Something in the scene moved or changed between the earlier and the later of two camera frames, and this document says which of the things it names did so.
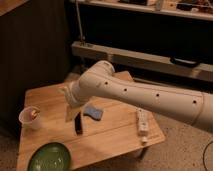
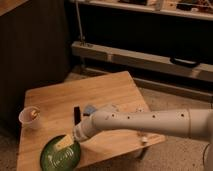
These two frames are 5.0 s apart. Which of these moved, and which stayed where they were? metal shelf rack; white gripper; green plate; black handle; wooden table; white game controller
Moved: green plate; white gripper
Stayed: wooden table; metal shelf rack; black handle; white game controller
